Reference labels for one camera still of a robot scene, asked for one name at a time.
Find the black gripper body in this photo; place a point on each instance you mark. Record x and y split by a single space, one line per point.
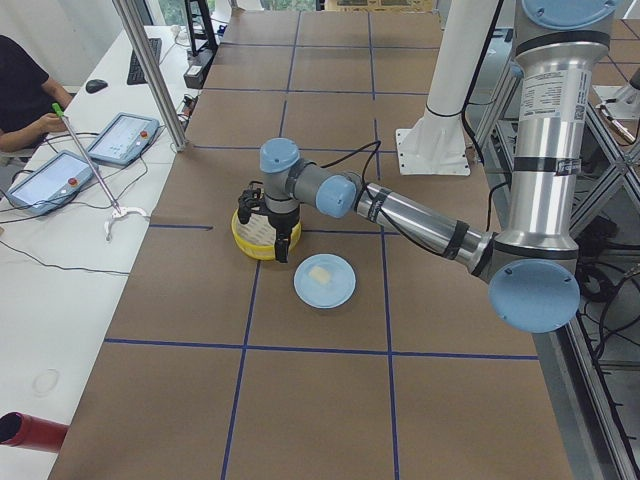
282 222

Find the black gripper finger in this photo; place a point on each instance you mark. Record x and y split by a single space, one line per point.
278 249
284 251

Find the white steamed bun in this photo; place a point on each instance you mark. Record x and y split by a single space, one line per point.
320 275

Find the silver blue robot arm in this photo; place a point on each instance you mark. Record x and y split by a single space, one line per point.
529 265

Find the yellow bamboo steamer basket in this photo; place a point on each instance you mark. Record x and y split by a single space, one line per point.
256 239

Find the light blue plate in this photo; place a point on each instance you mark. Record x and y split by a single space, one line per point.
336 293

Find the metal reacher grabber stick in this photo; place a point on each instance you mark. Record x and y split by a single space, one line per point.
119 212

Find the far teach pendant tablet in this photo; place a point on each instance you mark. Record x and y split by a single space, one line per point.
123 140

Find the teach pendant tablet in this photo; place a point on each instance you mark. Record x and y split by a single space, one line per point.
123 140
52 185

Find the black box device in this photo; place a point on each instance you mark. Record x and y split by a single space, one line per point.
198 68

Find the near teach pendant tablet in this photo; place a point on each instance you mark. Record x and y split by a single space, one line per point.
52 185

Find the black computer mouse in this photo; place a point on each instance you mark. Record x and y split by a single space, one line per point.
95 85

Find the person in black shirt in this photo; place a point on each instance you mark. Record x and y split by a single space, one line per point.
27 95

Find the red cylinder tube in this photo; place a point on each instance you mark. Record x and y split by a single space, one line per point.
34 433

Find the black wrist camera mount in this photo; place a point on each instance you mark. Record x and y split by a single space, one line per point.
251 202

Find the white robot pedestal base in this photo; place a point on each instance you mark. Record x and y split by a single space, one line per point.
435 145

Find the aluminium frame post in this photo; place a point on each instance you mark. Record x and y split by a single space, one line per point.
136 33

